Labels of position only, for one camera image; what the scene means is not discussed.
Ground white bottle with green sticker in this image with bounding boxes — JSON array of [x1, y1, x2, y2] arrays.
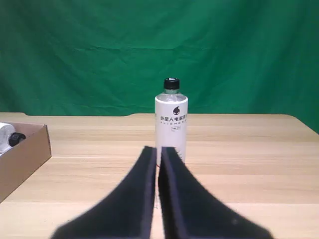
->
[[0, 121, 27, 158]]

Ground white bottle with flame logo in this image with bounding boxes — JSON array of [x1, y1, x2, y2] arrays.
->
[[154, 77, 189, 168]]

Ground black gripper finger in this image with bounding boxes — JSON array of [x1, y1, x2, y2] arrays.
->
[[49, 145, 157, 239], [158, 146, 274, 239]]

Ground brown cardboard box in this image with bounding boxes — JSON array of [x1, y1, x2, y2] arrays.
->
[[0, 121, 52, 204]]

